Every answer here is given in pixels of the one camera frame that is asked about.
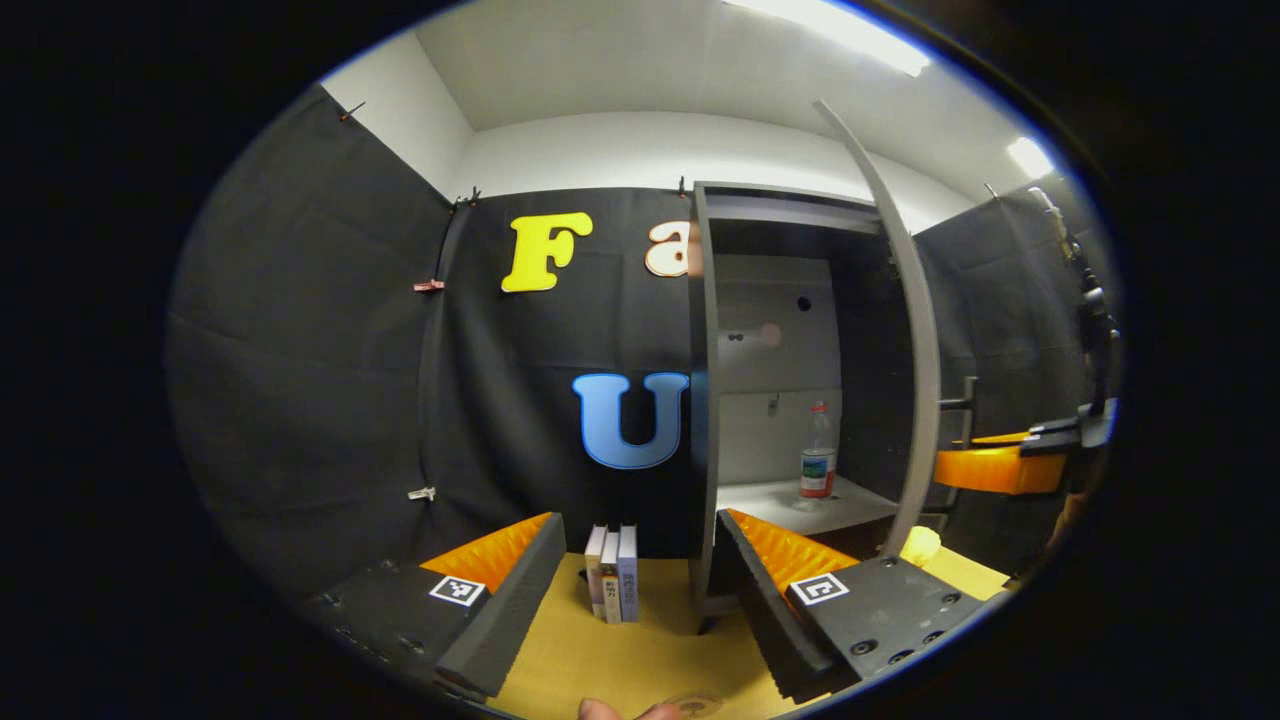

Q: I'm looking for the small ceiling light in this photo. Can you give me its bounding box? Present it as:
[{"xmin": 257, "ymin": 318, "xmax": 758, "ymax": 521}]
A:
[{"xmin": 1005, "ymin": 137, "xmax": 1056, "ymax": 181}]

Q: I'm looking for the white book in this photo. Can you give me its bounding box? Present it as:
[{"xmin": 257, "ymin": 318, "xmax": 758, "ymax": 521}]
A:
[{"xmin": 585, "ymin": 525, "xmax": 608, "ymax": 616}]

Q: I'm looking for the black cable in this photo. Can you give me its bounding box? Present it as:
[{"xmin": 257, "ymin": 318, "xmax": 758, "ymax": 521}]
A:
[{"xmin": 1030, "ymin": 185, "xmax": 1116, "ymax": 416}]

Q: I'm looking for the beige and yellow book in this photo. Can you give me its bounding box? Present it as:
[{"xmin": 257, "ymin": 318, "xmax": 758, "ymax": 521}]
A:
[{"xmin": 600, "ymin": 532, "xmax": 622, "ymax": 624}]

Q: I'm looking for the black backdrop cloth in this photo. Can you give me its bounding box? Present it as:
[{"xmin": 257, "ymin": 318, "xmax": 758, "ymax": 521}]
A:
[{"xmin": 165, "ymin": 85, "xmax": 1121, "ymax": 601}]

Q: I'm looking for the black cabinet door handle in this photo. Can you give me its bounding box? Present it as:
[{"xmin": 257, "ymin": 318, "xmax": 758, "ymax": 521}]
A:
[{"xmin": 925, "ymin": 376, "xmax": 979, "ymax": 523}]

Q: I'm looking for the dark grey cabinet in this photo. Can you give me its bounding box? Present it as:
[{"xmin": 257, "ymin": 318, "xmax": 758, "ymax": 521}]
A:
[{"xmin": 686, "ymin": 180, "xmax": 946, "ymax": 636}]

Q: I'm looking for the beige cabinet door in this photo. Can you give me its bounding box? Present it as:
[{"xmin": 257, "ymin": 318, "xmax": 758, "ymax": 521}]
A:
[{"xmin": 812, "ymin": 98, "xmax": 943, "ymax": 559}]

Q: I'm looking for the clear plastic bottle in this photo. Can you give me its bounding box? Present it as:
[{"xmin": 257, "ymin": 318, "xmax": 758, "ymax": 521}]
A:
[{"xmin": 799, "ymin": 401, "xmax": 839, "ymax": 500}]

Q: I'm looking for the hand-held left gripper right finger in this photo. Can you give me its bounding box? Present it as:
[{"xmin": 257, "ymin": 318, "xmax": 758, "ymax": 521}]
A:
[{"xmin": 716, "ymin": 507, "xmax": 991, "ymax": 704}]

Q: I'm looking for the long ceiling light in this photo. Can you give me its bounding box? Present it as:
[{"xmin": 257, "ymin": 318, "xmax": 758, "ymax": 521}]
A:
[{"xmin": 725, "ymin": 0, "xmax": 933, "ymax": 78}]

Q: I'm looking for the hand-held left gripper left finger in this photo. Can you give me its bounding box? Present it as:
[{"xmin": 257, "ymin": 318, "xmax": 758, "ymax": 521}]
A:
[{"xmin": 300, "ymin": 512, "xmax": 568, "ymax": 701}]

